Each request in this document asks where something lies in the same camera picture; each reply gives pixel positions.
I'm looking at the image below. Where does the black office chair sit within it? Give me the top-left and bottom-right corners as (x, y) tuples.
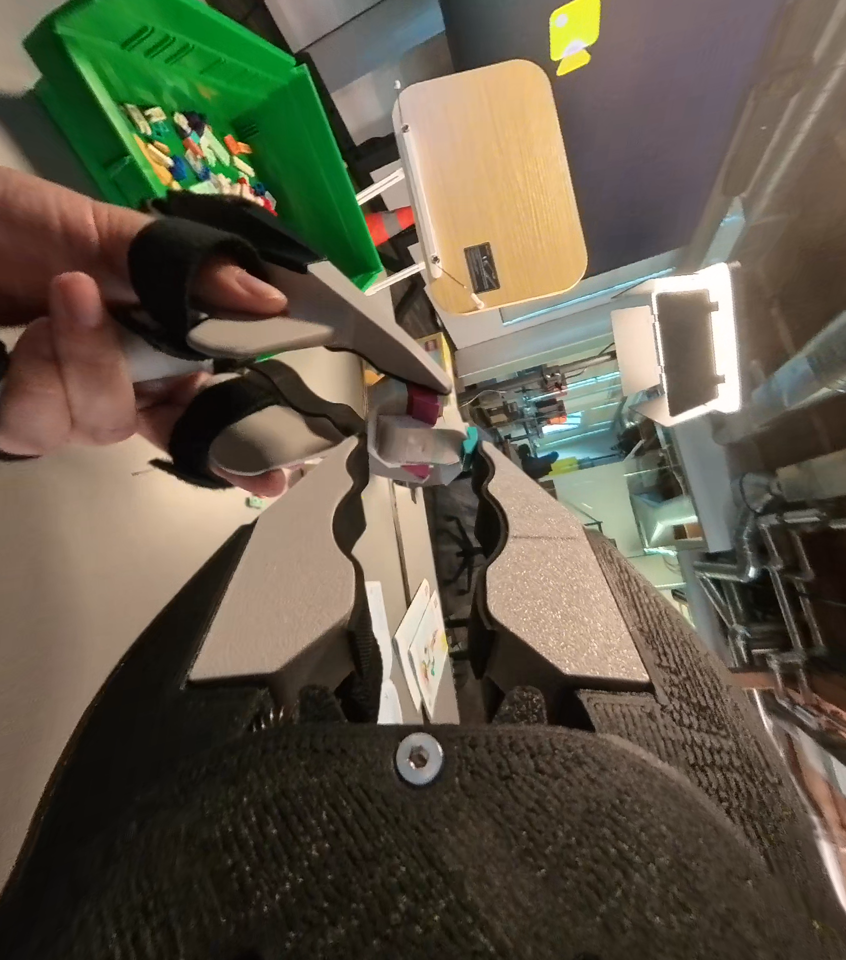
(430, 510), (488, 601)

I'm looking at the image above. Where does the orange traffic cone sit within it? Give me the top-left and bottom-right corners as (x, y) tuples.
(366, 208), (418, 245)

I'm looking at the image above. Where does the pile of loose lego bricks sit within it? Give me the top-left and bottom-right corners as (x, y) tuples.
(121, 103), (280, 215)

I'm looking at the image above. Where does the green plastic bin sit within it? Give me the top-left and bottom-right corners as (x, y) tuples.
(24, 0), (387, 295)

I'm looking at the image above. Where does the person's left hand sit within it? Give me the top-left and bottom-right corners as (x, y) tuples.
(0, 142), (291, 498)

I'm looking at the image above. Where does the light wooden table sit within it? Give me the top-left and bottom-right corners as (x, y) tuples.
(354, 60), (589, 316)

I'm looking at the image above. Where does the wide silver ceiling duct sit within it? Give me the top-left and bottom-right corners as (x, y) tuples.
(749, 262), (846, 421)

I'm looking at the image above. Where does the yellow wall sign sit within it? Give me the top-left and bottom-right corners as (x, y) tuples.
(549, 0), (603, 78)

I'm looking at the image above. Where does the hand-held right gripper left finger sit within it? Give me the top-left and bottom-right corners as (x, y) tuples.
(189, 435), (368, 687)

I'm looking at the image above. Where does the lego instruction booklet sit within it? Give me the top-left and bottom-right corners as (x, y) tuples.
(393, 577), (448, 710)

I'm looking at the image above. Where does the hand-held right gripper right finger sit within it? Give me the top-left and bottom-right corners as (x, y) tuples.
(468, 442), (655, 691)

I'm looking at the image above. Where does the metal pipe bracket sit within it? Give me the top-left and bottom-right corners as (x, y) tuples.
(693, 506), (846, 676)

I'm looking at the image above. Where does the lego bird model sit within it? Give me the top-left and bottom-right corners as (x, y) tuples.
(366, 381), (478, 489)

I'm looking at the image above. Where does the white ceiling light fixture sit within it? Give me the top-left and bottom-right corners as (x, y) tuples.
(610, 262), (741, 429)

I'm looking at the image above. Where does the white paper sheet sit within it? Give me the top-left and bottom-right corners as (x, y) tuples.
(365, 581), (403, 725)

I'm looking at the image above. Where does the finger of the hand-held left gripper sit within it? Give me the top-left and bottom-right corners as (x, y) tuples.
(185, 258), (456, 394)
(209, 360), (366, 479)

